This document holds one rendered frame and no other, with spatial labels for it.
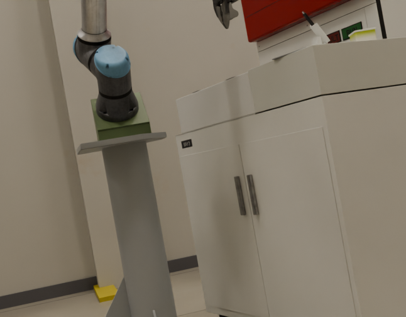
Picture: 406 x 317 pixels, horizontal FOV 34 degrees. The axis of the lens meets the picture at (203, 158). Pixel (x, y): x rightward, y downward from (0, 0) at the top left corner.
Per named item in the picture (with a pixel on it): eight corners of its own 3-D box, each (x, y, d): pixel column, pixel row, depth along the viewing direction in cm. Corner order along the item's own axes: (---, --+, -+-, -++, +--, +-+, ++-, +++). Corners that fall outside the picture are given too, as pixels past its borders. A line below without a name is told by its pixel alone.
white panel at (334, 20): (274, 122, 321) (260, 42, 321) (396, 92, 249) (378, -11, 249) (269, 123, 319) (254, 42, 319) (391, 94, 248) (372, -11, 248)
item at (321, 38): (327, 61, 233) (320, 24, 233) (334, 58, 230) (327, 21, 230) (313, 62, 230) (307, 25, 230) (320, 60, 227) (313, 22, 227)
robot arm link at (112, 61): (107, 100, 221) (104, 66, 212) (89, 81, 230) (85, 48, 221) (138, 88, 226) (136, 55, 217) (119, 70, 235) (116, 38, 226)
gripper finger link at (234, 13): (242, 25, 233) (237, 0, 234) (228, 26, 231) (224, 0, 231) (237, 27, 236) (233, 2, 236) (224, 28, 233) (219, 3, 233)
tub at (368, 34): (373, 50, 226) (369, 31, 226) (379, 46, 218) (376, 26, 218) (351, 54, 225) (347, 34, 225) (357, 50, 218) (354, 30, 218)
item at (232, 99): (201, 130, 271) (195, 97, 271) (278, 109, 223) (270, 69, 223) (181, 133, 267) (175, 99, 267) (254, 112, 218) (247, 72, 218)
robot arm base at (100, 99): (97, 124, 228) (94, 101, 221) (94, 99, 239) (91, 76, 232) (141, 119, 230) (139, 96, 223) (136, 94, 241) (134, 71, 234)
